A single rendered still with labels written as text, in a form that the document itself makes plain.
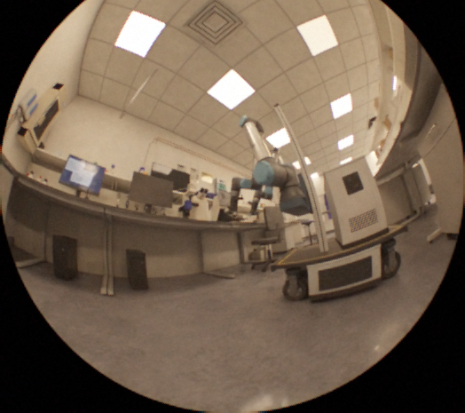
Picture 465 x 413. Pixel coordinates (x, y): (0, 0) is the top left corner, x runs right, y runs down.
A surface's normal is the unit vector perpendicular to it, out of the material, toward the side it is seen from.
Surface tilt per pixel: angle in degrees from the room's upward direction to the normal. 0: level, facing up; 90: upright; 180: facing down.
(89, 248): 90
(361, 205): 90
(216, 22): 180
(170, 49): 180
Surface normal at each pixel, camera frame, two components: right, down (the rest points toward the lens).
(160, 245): 0.72, -0.36
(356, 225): -0.59, -0.29
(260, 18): 0.10, 0.90
